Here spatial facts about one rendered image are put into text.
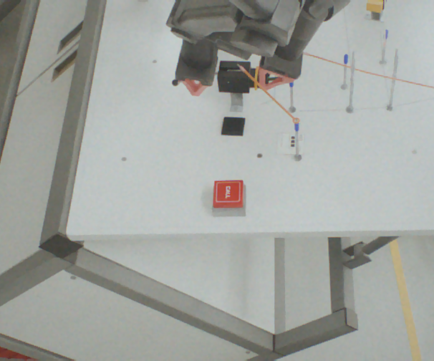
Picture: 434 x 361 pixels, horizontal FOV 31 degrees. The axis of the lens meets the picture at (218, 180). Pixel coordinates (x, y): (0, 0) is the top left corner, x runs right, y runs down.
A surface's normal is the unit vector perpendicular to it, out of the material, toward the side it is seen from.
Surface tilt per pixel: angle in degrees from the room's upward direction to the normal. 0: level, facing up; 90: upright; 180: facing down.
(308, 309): 0
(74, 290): 90
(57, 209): 90
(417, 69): 48
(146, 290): 0
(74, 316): 90
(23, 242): 90
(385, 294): 0
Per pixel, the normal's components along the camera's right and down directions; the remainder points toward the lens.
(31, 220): -0.73, -0.42
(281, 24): 0.27, 0.17
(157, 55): -0.09, -0.58
